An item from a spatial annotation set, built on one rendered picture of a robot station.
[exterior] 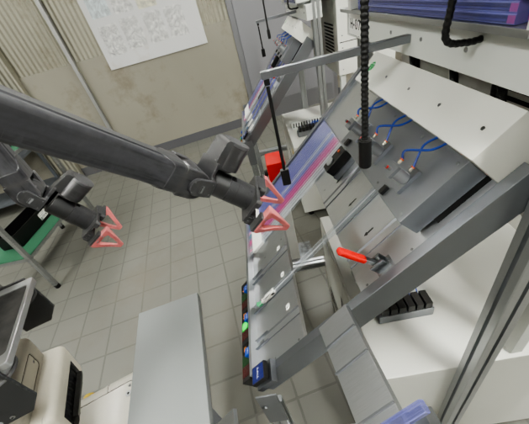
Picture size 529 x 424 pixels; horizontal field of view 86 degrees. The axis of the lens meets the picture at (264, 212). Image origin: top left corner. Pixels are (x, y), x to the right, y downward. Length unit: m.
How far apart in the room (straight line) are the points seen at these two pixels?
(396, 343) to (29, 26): 4.31
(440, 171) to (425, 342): 0.58
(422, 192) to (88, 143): 0.49
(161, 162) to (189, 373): 0.74
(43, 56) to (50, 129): 3.97
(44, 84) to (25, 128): 4.03
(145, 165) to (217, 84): 3.76
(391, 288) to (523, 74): 0.36
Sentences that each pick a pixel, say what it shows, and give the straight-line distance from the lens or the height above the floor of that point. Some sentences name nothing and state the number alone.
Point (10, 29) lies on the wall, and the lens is 4.45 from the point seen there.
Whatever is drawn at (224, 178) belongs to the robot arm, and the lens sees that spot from 0.59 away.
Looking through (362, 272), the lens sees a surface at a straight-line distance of 0.63.
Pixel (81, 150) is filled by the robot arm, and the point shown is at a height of 1.37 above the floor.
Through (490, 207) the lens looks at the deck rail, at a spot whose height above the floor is 1.16.
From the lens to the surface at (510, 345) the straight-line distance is 1.02.
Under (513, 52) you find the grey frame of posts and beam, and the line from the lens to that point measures 0.51.
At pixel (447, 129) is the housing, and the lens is 0.55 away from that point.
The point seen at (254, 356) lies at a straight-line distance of 0.86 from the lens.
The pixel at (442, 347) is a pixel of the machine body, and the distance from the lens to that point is 0.99.
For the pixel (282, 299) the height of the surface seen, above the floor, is 0.81.
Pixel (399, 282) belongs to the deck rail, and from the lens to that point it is 0.57.
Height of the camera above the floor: 1.48
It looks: 37 degrees down
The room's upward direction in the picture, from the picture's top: 16 degrees counter-clockwise
